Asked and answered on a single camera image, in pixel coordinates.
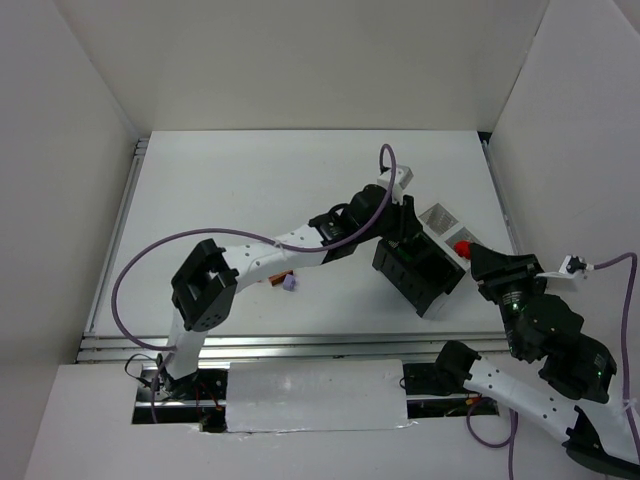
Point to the aluminium front rail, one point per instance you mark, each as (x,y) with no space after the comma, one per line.
(400,346)

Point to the white taped cover sheet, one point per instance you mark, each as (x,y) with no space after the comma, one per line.
(315,396)

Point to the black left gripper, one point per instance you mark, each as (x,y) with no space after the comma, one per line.
(417,262)

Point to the red curved lego with green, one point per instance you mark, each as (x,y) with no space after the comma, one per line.
(463,249)

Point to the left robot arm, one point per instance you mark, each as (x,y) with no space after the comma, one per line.
(205,285)

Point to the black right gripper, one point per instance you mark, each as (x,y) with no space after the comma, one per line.
(507,270)

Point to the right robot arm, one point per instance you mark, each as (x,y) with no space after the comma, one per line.
(588,409)

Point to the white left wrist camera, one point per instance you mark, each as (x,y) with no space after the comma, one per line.
(402,179)

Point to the lavender lego brick front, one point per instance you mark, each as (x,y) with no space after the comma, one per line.
(289,283)

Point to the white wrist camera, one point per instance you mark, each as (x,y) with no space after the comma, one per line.
(402,179)
(571,271)

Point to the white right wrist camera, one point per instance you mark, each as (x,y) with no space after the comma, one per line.
(571,271)

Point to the aluminium right rail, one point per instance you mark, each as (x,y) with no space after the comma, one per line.
(484,138)

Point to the black compartment container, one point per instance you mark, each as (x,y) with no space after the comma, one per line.
(428,273)

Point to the red brown lego brick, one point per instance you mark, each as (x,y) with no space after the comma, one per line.
(279,278)

